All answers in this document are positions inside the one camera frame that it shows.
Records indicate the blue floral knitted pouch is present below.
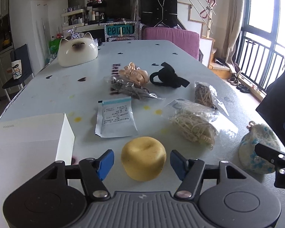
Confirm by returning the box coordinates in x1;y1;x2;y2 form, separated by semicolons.
238;120;282;175

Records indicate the bag of cream rubber bands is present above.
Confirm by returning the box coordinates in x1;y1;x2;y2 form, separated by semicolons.
165;98;238;150

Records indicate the yellow sponge apple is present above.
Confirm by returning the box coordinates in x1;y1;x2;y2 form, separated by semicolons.
121;136;167;182

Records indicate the white blue paper packet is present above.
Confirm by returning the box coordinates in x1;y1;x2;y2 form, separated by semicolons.
95;97;138;138

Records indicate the white tray box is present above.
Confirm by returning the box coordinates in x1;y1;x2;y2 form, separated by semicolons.
0;113;74;227

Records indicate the bag of tan hair ties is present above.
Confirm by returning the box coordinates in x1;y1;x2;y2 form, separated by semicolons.
195;81;229;116

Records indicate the bag of dark brown ties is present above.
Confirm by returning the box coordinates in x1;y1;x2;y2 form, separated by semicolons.
104;76;165;100

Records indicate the peach satin scrunchie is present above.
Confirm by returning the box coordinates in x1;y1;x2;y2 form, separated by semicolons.
119;62;150;86

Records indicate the black chair at right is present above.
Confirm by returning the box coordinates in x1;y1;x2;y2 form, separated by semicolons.
256;71;285;147

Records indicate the dark blue chair with bag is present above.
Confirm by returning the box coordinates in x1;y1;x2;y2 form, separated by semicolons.
2;44;34;101

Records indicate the purple cushioned chair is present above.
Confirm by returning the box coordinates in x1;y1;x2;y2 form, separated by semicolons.
142;27;200;60

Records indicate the white tote bag with print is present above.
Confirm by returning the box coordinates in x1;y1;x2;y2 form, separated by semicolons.
11;60;22;80

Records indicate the green plastic bag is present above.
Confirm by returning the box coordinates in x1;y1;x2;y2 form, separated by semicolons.
49;39;61;55

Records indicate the teal POIZON sign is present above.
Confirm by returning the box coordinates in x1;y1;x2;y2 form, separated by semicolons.
104;23;136;36

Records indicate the beige curtain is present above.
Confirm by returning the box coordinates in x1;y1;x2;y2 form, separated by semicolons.
223;0;245;74

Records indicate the white shelf with bottles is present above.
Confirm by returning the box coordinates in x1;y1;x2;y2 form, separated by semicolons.
61;8;85;30

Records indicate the black vest on mannequin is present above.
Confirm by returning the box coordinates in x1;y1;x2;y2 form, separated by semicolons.
140;0;177;28

